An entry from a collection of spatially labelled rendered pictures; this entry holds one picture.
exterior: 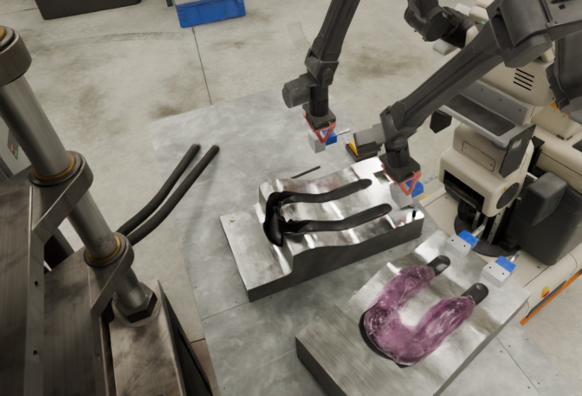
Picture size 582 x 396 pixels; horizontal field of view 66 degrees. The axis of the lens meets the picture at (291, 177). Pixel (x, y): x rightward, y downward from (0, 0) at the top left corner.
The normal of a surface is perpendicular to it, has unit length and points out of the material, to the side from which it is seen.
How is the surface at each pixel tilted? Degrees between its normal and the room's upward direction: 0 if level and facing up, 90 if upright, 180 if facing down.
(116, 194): 1
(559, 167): 90
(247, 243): 0
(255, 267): 0
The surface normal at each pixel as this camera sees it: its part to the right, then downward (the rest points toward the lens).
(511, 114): -0.83, 0.43
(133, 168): -0.07, -0.71
